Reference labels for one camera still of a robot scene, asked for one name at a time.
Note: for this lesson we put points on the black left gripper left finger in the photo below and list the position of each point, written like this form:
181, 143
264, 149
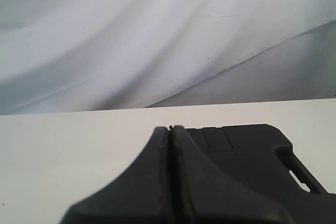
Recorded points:
141, 194

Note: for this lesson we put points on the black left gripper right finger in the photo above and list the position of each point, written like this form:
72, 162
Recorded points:
202, 193

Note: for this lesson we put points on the black plastic tool case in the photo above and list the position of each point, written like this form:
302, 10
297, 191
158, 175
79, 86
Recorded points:
262, 158

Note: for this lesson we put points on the white backdrop cloth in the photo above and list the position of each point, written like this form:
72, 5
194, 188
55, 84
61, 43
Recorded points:
80, 55

